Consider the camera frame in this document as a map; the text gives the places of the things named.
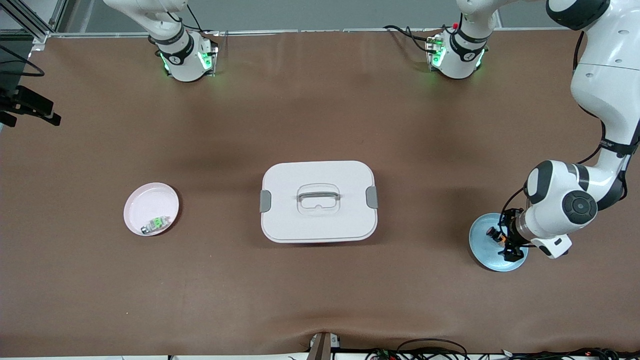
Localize white lidded storage box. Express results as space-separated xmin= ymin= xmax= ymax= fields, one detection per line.
xmin=260 ymin=160 xmax=379 ymax=244

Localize light blue round plate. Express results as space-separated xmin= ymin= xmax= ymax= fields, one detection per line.
xmin=468 ymin=213 xmax=529 ymax=273

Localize pink round plate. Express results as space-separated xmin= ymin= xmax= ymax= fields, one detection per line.
xmin=123 ymin=182 xmax=180 ymax=237

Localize brown table cover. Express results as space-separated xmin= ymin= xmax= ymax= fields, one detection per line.
xmin=0 ymin=29 xmax=640 ymax=357

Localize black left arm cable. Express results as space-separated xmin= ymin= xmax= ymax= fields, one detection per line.
xmin=501 ymin=30 xmax=640 ymax=221

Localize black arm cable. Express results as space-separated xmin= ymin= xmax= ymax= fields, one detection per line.
xmin=0 ymin=45 xmax=46 ymax=78
xmin=501 ymin=30 xmax=640 ymax=221

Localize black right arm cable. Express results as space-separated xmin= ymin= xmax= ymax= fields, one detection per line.
xmin=0 ymin=45 xmax=46 ymax=78

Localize aluminium frame post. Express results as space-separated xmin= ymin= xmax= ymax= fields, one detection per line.
xmin=0 ymin=0 xmax=68 ymax=51

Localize black cable bundle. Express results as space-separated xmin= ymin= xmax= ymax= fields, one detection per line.
xmin=365 ymin=338 xmax=640 ymax=360

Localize green and clear switch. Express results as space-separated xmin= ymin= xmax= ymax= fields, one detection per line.
xmin=140 ymin=215 xmax=171 ymax=235

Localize grey box lid handle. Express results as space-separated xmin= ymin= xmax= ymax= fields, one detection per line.
xmin=297 ymin=188 xmax=342 ymax=202

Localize metal table edge bracket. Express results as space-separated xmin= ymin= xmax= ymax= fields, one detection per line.
xmin=307 ymin=332 xmax=342 ymax=360

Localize black arm base cables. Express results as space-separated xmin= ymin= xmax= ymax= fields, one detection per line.
xmin=383 ymin=24 xmax=443 ymax=53

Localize aluminium table rail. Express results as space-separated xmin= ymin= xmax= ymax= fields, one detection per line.
xmin=45 ymin=27 xmax=571 ymax=39

